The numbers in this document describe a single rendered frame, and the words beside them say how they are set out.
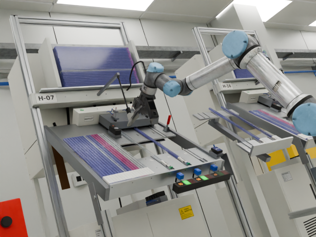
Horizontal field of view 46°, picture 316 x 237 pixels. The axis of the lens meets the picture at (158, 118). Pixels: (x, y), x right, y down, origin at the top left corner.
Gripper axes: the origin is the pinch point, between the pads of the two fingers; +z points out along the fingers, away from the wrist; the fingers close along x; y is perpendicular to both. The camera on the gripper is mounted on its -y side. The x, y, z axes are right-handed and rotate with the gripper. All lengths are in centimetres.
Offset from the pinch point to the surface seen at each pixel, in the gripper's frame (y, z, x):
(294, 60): 209, 78, -473
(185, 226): -40, 41, -18
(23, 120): 63, 37, 38
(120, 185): -35.0, 0.6, 31.2
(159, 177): -35.3, 1.4, 10.6
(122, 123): 17.8, 11.2, -1.6
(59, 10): 261, 40, -62
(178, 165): -28.8, 3.6, -6.4
